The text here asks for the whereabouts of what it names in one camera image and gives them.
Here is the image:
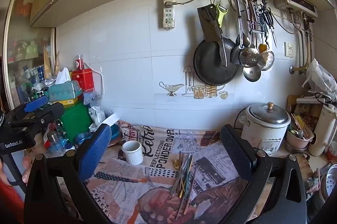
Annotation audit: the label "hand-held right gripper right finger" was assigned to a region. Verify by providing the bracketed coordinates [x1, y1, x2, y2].
[220, 124, 307, 224]

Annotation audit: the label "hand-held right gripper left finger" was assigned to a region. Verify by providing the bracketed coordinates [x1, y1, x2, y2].
[24, 124, 112, 224]

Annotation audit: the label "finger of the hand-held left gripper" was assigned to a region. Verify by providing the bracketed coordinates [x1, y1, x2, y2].
[24, 96, 49, 113]
[32, 102, 65, 125]

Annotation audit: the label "white ribbed ceramic cup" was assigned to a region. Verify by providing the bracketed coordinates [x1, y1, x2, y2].
[122, 140, 144, 166]

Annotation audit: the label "teal chopstick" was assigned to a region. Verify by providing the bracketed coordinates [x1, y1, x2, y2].
[183, 155, 193, 197]

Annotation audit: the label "gold spoon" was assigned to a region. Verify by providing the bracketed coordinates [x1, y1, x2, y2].
[173, 159, 184, 198]

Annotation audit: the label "silver fork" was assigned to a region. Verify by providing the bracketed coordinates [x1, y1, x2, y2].
[170, 161, 186, 196]

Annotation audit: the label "pink cup with utensils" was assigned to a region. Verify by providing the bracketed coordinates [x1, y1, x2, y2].
[286, 128, 315, 151]

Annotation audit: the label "person's left hand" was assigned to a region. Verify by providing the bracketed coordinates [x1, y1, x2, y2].
[22, 156, 33, 184]

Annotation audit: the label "blue glass bowl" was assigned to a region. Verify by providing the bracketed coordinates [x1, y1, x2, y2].
[73, 132, 92, 147]

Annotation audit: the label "green box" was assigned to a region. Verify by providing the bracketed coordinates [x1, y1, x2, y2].
[59, 101, 93, 140]

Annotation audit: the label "teal tissue box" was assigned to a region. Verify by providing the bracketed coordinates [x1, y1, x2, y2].
[48, 68, 83, 103]

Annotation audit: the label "steel capped bottle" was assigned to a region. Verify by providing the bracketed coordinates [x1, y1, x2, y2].
[46, 130, 67, 156]

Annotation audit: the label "white rice cooker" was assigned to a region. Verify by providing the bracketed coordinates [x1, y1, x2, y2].
[238, 102, 292, 156]

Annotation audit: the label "red tin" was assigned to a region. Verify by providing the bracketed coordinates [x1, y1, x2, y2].
[71, 68, 95, 92]

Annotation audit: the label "glass door cabinet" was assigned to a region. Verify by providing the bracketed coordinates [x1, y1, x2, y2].
[2, 0, 58, 112]

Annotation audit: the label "yellow chopstick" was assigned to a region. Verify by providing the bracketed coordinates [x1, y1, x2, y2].
[179, 162, 190, 198]

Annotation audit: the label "newspaper print table mat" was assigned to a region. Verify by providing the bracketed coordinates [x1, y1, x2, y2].
[86, 121, 275, 224]

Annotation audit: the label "round steel ladle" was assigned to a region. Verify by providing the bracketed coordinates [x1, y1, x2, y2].
[243, 66, 262, 82]

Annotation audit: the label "crumpled rag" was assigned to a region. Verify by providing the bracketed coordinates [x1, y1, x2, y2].
[305, 169, 321, 198]

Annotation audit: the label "black frying pan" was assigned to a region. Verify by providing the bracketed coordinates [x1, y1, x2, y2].
[193, 38, 242, 86]

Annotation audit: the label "white thermos jug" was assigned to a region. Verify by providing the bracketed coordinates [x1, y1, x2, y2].
[308, 103, 337, 157]

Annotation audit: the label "mesh strainer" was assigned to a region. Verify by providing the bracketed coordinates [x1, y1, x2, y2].
[257, 50, 275, 71]

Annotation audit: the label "perforated steel skimmer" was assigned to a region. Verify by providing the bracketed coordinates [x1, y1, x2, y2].
[239, 0, 260, 68]

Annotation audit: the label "steel steamer pot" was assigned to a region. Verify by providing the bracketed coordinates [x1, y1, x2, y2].
[319, 164, 337, 204]

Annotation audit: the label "brass tap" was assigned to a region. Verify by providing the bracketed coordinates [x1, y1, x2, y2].
[290, 64, 310, 75]

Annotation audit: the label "clear plastic bag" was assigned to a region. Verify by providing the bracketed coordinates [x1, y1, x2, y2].
[302, 59, 337, 96]

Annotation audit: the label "green peeler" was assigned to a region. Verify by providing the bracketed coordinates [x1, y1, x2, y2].
[216, 4, 228, 30]

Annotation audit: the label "black scissors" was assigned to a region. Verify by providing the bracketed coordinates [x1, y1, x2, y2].
[201, 4, 222, 29]

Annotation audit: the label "black kitchen shears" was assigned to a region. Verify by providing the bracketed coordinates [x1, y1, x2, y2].
[259, 0, 277, 48]

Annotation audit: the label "white power strip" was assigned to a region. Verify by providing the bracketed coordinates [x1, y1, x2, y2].
[162, 0, 177, 30]

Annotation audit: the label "white water heater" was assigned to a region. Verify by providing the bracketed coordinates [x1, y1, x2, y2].
[273, 0, 318, 15]

